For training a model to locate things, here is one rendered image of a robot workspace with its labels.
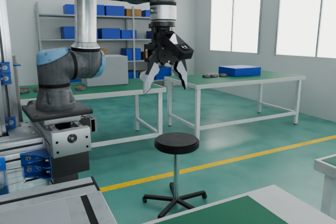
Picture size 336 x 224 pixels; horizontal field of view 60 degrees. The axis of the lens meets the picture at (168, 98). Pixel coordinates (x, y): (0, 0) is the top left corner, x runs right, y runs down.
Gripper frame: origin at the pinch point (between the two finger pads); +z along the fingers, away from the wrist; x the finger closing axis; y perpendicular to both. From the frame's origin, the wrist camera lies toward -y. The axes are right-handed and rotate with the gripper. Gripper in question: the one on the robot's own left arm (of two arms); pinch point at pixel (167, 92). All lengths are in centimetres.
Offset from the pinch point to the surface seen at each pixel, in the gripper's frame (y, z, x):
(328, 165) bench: -9, 41, -81
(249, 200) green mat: -9, 40, -29
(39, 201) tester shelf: -34, 4, 42
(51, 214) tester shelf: -38, 4, 41
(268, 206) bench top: -15, 40, -32
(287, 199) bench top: -16, 40, -41
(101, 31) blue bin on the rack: 557, -29, -203
